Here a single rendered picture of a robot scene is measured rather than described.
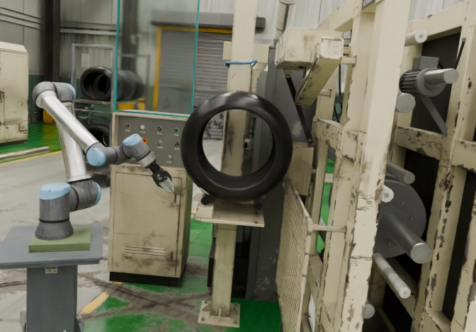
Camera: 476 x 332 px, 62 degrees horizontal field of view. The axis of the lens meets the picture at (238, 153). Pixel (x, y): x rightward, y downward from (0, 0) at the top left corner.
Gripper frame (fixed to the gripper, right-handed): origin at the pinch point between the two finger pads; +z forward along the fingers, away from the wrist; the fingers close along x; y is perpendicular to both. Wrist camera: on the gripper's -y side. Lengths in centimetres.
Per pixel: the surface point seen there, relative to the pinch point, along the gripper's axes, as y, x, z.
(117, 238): -76, -56, 27
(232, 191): 19.7, 25.3, 14.8
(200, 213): 13.6, 4.9, 15.7
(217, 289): -18, -17, 78
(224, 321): -13, -26, 96
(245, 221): 19.2, 21.5, 33.0
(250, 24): -16, 93, -47
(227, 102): 17, 50, -25
